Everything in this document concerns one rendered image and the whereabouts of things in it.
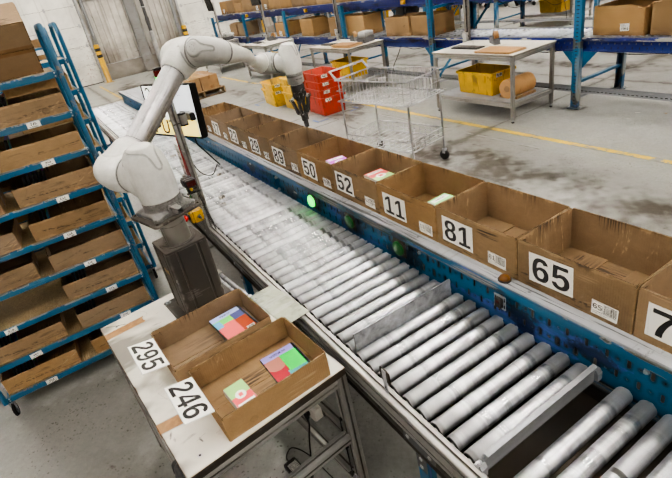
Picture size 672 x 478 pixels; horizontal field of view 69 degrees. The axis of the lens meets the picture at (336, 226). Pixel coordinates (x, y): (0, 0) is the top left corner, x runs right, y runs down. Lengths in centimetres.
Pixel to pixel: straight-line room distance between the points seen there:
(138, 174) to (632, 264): 175
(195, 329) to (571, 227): 149
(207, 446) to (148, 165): 99
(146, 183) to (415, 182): 123
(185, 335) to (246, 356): 34
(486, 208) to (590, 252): 47
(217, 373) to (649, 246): 149
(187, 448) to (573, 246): 149
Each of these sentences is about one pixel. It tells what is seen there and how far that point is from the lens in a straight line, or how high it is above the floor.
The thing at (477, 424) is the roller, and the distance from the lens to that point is 153.
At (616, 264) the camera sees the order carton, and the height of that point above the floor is 88.
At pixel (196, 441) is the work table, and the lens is 168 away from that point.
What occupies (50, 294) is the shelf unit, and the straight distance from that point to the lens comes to 340.
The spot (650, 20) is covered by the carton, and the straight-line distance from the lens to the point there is 629.
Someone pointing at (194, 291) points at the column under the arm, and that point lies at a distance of 213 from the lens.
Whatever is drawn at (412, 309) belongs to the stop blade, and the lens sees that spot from 188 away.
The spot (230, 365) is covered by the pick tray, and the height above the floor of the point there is 78.
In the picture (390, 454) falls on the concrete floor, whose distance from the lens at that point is 242.
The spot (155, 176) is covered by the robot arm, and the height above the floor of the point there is 138.
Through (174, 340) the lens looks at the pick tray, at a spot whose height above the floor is 77.
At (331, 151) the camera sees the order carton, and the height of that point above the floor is 97.
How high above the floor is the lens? 193
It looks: 27 degrees down
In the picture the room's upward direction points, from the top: 11 degrees counter-clockwise
